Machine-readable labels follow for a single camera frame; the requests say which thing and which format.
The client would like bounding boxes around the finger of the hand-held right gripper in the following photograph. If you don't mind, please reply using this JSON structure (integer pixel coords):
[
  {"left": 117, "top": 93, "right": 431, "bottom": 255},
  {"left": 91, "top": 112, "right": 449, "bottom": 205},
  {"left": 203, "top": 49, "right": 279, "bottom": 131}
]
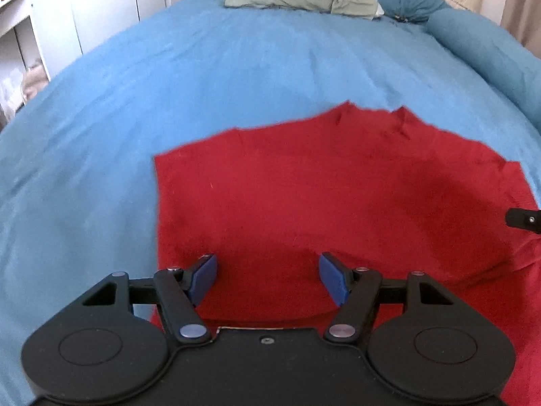
[{"left": 507, "top": 208, "right": 541, "bottom": 234}]

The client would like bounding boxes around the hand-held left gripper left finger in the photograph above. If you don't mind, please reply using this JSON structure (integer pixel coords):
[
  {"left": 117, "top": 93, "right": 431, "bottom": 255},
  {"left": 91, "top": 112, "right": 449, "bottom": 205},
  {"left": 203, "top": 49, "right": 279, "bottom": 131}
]
[{"left": 81, "top": 254, "right": 218, "bottom": 344}]

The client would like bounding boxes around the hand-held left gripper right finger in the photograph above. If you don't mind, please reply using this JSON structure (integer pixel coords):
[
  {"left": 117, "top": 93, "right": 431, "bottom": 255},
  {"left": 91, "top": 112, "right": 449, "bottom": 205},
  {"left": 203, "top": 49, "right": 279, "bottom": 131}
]
[{"left": 319, "top": 252, "right": 454, "bottom": 341}]

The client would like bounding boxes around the red knit sweater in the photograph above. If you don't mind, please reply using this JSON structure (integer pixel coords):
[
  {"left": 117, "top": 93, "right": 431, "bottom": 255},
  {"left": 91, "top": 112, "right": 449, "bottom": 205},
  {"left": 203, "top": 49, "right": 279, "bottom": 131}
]
[{"left": 150, "top": 102, "right": 541, "bottom": 406}]

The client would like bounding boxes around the blue bed blanket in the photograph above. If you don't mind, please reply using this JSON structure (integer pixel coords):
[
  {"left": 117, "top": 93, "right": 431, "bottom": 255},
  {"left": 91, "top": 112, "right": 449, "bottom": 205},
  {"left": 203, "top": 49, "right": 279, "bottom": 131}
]
[{"left": 0, "top": 0, "right": 541, "bottom": 406}]

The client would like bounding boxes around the blue bolster pillow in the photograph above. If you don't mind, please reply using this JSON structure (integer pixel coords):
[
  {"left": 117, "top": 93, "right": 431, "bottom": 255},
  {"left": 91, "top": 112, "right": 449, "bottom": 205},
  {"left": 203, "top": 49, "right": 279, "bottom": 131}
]
[{"left": 369, "top": 0, "right": 541, "bottom": 130}]

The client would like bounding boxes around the beige curtain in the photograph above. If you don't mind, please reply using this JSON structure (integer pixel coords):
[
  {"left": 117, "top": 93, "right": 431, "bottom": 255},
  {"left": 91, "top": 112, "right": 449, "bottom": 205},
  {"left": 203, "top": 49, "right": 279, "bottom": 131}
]
[{"left": 499, "top": 0, "right": 541, "bottom": 58}]

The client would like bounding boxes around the white wardrobe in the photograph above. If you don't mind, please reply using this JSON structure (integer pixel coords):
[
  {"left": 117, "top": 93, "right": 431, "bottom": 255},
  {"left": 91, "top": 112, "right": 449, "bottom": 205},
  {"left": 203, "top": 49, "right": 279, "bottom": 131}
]
[{"left": 63, "top": 0, "right": 187, "bottom": 55}]

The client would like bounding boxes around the white shelf unit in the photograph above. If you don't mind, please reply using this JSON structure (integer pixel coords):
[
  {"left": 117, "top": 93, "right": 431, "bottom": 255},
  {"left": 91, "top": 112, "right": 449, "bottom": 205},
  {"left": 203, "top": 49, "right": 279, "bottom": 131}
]
[{"left": 0, "top": 0, "right": 72, "bottom": 130}]

